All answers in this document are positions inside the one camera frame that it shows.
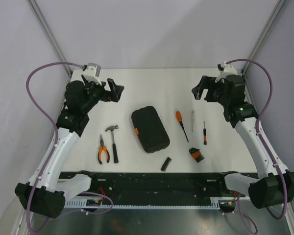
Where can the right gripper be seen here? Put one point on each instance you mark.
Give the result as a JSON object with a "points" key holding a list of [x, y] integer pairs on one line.
{"points": [[206, 82]]}

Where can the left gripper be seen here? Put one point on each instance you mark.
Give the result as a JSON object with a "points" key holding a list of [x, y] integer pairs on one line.
{"points": [[113, 96]]}

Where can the black plastic tool case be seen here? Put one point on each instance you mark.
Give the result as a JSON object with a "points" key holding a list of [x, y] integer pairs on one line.
{"points": [[149, 129]]}

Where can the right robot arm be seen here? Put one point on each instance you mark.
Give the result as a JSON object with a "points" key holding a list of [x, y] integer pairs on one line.
{"points": [[275, 183]]}

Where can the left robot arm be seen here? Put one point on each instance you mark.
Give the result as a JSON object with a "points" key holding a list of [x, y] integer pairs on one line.
{"points": [[43, 194]]}

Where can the small precision screwdriver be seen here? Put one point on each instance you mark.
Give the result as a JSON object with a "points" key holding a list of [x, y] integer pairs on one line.
{"points": [[204, 134]]}

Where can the black bit holder strip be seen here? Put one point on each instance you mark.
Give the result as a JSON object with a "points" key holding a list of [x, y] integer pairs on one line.
{"points": [[166, 164]]}

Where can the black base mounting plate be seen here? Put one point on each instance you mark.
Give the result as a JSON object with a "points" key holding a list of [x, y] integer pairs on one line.
{"points": [[156, 185]]}

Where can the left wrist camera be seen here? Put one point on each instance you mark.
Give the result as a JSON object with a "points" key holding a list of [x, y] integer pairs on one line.
{"points": [[91, 73]]}

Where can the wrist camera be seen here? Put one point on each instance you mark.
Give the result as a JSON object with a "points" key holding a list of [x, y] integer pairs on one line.
{"points": [[91, 73], [225, 70]]}

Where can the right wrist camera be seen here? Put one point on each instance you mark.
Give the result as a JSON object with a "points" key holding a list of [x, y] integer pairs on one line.
{"points": [[225, 70]]}

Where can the orange handled screwdriver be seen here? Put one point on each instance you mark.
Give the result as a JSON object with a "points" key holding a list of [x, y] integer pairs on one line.
{"points": [[180, 120]]}

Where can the claw hammer black handle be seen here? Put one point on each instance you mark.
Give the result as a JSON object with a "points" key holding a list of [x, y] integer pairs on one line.
{"points": [[115, 154]]}

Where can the left aluminium frame post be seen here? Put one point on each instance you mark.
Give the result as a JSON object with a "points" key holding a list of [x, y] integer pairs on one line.
{"points": [[37, 12]]}

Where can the aluminium frame post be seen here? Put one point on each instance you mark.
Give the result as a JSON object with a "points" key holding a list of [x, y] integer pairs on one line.
{"points": [[37, 12], [269, 26]]}

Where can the right aluminium frame post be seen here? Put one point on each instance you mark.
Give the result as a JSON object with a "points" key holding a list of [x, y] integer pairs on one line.
{"points": [[269, 26]]}

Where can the grey slotted cable duct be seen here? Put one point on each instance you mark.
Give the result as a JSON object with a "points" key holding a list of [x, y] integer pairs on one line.
{"points": [[191, 202]]}

